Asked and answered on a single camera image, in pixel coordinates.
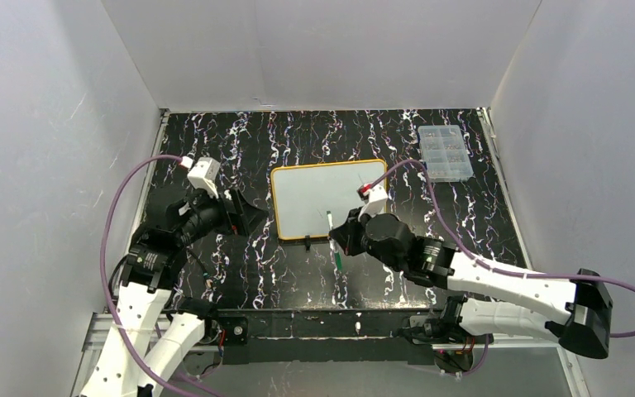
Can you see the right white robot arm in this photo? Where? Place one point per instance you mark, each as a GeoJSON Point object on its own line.
{"type": "Point", "coordinates": [485, 298]}

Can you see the yellow framed whiteboard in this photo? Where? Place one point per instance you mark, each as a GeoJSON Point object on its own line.
{"type": "Point", "coordinates": [308, 199]}

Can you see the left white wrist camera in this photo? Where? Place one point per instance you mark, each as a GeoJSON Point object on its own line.
{"type": "Point", "coordinates": [202, 174]}

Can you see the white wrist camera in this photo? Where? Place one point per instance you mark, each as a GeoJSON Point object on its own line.
{"type": "Point", "coordinates": [202, 174]}
{"type": "Point", "coordinates": [374, 198]}

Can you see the black binder clip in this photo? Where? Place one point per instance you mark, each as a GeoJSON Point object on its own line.
{"type": "Point", "coordinates": [308, 243]}

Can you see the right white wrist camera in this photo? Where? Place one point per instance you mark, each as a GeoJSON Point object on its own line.
{"type": "Point", "coordinates": [374, 198]}

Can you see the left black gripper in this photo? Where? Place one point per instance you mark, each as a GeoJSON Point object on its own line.
{"type": "Point", "coordinates": [231, 210]}

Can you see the green whiteboard marker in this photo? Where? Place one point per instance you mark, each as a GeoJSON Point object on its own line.
{"type": "Point", "coordinates": [333, 244]}

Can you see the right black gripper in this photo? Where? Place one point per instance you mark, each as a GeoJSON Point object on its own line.
{"type": "Point", "coordinates": [347, 237]}

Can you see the clear plastic compartment box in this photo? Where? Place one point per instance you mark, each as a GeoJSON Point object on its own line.
{"type": "Point", "coordinates": [444, 153]}

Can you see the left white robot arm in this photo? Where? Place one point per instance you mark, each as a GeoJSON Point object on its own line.
{"type": "Point", "coordinates": [130, 364]}

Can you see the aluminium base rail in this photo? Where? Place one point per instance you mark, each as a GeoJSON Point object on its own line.
{"type": "Point", "coordinates": [311, 325]}

